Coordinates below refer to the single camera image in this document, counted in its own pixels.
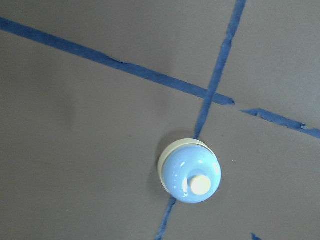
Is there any blue cream call bell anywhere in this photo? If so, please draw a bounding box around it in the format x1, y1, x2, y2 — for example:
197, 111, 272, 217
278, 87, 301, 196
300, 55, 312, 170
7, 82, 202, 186
157, 138, 222, 204

